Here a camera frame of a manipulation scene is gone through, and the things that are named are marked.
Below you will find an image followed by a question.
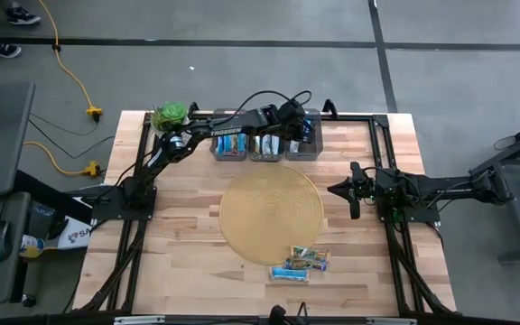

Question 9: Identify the person's shoe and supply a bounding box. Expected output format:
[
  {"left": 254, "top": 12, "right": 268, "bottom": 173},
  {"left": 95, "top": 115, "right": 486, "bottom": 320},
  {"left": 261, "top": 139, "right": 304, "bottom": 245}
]
[
  {"left": 5, "top": 5, "right": 42, "bottom": 26},
  {"left": 0, "top": 38, "right": 23, "bottom": 60}
]

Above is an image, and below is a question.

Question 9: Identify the yellow extension cord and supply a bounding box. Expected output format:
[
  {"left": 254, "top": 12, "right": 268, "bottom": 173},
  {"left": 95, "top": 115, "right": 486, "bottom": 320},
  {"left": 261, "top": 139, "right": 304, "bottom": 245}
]
[
  {"left": 37, "top": 0, "right": 105, "bottom": 123},
  {"left": 23, "top": 140, "right": 104, "bottom": 179}
]

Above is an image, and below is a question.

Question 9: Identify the light blue granola bar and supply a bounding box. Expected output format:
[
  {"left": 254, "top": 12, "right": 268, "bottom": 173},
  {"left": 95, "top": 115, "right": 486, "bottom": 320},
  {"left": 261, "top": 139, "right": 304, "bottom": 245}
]
[{"left": 302, "top": 117, "right": 316, "bottom": 144}]

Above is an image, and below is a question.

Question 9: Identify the black aluminium table frame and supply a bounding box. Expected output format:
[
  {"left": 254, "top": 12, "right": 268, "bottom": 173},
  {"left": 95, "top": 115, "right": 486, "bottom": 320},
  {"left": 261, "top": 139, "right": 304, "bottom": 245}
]
[{"left": 73, "top": 98, "right": 458, "bottom": 317}]

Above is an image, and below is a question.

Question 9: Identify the silver metal bracket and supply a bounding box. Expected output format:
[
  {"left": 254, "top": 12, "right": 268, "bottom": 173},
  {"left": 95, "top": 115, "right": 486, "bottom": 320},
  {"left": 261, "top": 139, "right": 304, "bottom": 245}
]
[
  {"left": 113, "top": 315, "right": 166, "bottom": 325},
  {"left": 367, "top": 317, "right": 417, "bottom": 325}
]

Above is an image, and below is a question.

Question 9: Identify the yellow white bottle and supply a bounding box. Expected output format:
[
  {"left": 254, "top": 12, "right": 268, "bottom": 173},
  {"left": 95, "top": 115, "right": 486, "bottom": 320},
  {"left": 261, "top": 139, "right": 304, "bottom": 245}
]
[{"left": 19, "top": 234, "right": 46, "bottom": 259}]

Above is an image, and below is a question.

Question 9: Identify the green orange snack packet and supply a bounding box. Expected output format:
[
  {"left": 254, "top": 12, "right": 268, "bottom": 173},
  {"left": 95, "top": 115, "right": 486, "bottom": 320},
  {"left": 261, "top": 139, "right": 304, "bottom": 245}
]
[{"left": 268, "top": 265, "right": 311, "bottom": 283}]

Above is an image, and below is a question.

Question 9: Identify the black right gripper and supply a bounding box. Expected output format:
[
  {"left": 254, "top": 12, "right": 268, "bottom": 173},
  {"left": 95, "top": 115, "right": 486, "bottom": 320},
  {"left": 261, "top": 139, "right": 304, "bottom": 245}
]
[{"left": 327, "top": 161, "right": 376, "bottom": 221}]

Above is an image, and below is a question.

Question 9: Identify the round woven straw placemat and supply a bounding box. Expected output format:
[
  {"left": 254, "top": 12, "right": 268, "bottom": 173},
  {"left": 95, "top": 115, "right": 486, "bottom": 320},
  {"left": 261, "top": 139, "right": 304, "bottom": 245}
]
[{"left": 218, "top": 162, "right": 325, "bottom": 266}]

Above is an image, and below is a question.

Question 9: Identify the succulent in white patterned pot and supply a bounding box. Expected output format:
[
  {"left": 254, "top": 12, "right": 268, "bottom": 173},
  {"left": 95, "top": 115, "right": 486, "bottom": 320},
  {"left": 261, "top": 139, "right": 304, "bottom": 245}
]
[{"left": 150, "top": 101, "right": 193, "bottom": 136}]

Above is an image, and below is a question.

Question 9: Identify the white printed box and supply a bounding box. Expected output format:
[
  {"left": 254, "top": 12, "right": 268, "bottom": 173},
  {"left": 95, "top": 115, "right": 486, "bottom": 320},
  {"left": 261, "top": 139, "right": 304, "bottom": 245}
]
[{"left": 56, "top": 216, "right": 93, "bottom": 251}]

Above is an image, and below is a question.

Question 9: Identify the black equipment stand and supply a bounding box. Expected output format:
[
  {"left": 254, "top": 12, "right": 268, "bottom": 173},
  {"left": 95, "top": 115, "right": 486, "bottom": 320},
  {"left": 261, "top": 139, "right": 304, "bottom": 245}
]
[{"left": 469, "top": 115, "right": 520, "bottom": 263}]

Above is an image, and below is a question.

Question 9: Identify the black table-level camera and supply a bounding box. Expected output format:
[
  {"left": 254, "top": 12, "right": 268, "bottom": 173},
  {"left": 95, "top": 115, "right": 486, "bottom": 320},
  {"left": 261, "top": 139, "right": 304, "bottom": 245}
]
[{"left": 268, "top": 304, "right": 309, "bottom": 325}]

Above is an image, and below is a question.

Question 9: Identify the grey plastic bin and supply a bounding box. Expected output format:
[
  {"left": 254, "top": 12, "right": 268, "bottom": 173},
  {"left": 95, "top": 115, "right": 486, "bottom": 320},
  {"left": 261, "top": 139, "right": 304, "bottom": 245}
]
[
  {"left": 283, "top": 107, "right": 324, "bottom": 163},
  {"left": 209, "top": 107, "right": 250, "bottom": 163},
  {"left": 247, "top": 130, "right": 286, "bottom": 163}
]

